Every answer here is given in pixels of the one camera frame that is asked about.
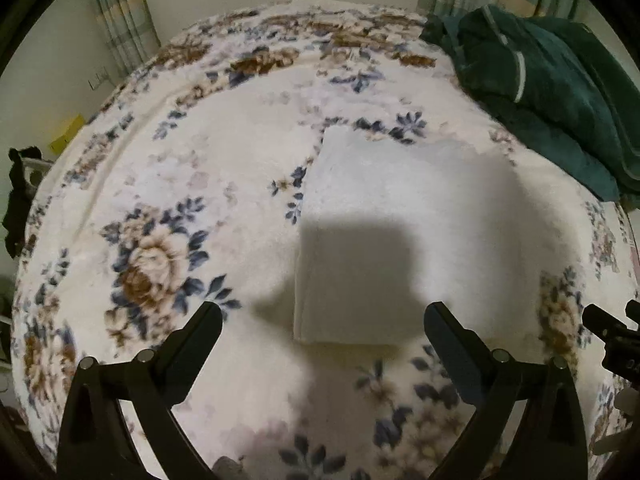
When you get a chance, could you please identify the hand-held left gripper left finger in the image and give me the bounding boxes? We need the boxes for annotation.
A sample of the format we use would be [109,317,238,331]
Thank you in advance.
[57,301,224,480]

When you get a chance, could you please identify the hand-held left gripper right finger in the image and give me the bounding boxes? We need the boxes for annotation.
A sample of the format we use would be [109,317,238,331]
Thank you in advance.
[424,301,589,480]

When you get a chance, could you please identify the dark green pillow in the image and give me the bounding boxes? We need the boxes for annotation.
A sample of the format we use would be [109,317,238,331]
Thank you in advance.
[537,16,640,161]

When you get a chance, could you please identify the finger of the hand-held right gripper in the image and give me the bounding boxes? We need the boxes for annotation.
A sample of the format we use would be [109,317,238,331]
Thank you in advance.
[582,302,640,348]

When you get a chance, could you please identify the yellow box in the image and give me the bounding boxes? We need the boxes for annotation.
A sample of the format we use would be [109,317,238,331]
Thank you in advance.
[48,115,87,154]

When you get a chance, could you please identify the black cloth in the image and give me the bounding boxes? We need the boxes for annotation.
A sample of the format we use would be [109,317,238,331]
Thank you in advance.
[2,146,45,259]

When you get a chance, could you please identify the white towel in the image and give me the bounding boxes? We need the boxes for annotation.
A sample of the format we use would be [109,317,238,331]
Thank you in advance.
[292,125,532,347]

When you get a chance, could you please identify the floral blanket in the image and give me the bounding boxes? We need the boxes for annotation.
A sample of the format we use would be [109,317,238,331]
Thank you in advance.
[10,0,640,480]

